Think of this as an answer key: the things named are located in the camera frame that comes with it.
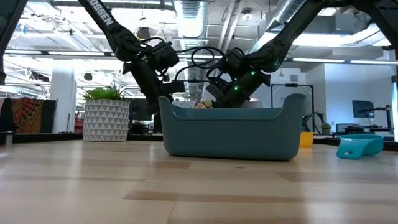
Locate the teal plastic basket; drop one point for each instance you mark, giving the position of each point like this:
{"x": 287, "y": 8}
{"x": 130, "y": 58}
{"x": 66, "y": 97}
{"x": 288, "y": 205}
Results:
{"x": 230, "y": 137}

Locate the yellow measuring cup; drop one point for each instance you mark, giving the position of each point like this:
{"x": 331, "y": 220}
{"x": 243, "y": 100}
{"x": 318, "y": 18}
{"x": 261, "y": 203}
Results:
{"x": 307, "y": 139}

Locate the light blue measuring cup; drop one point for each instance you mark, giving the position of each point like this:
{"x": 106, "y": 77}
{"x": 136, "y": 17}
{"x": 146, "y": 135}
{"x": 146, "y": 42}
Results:
{"x": 360, "y": 146}

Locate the background black robot arm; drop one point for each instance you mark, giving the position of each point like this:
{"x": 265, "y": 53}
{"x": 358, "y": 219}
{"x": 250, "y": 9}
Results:
{"x": 312, "y": 116}

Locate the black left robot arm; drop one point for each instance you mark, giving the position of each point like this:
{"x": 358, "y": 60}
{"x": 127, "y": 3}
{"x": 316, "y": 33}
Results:
{"x": 105, "y": 21}

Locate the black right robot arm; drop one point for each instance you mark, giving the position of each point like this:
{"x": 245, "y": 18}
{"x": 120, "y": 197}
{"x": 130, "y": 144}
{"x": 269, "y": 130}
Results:
{"x": 292, "y": 28}

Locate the black desk monitor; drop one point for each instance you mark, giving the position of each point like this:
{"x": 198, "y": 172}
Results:
{"x": 140, "y": 109}

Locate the multicoloured round object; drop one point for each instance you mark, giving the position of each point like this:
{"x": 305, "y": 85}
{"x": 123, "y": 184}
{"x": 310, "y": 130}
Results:
{"x": 203, "y": 104}

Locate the black ceiling device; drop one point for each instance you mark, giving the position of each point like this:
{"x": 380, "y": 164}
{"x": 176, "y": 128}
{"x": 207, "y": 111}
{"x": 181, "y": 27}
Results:
{"x": 143, "y": 32}

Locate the succulent in triangle-patterned pot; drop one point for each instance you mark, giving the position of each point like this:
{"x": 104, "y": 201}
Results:
{"x": 105, "y": 121}

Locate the long ceiling light strip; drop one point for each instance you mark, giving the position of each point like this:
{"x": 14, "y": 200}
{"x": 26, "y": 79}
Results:
{"x": 77, "y": 53}
{"x": 311, "y": 59}

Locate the round ceiling fixture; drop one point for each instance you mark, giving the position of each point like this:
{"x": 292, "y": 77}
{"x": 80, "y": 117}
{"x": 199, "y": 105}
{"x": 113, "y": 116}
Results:
{"x": 247, "y": 14}

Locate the small background potted plant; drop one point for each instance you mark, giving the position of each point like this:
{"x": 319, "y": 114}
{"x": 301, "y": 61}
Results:
{"x": 326, "y": 126}

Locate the background laptop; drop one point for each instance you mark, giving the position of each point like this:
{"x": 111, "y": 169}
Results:
{"x": 345, "y": 127}

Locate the orange patterned tapestry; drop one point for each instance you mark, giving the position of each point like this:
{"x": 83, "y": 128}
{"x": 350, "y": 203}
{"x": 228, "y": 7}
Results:
{"x": 26, "y": 115}

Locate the silver metal cylinder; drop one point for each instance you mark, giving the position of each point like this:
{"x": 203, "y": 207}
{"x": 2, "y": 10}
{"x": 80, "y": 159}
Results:
{"x": 8, "y": 138}

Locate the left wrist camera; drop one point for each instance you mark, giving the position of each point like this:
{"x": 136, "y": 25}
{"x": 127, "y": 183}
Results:
{"x": 163, "y": 56}

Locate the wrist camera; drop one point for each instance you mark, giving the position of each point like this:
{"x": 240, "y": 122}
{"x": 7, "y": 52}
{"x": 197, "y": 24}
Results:
{"x": 231, "y": 60}
{"x": 163, "y": 56}

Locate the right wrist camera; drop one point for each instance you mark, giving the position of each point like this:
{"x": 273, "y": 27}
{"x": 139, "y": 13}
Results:
{"x": 231, "y": 60}

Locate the black dome camera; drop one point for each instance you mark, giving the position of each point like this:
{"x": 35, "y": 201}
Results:
{"x": 88, "y": 76}

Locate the silver ventilation duct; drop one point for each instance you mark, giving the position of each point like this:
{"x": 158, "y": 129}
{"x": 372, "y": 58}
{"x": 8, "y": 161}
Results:
{"x": 191, "y": 18}

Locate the black aluminium table frame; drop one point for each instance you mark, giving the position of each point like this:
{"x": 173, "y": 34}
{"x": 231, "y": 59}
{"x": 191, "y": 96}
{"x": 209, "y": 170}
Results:
{"x": 46, "y": 137}

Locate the black wall monitor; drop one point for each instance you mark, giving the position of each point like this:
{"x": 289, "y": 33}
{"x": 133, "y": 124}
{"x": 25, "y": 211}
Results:
{"x": 363, "y": 109}

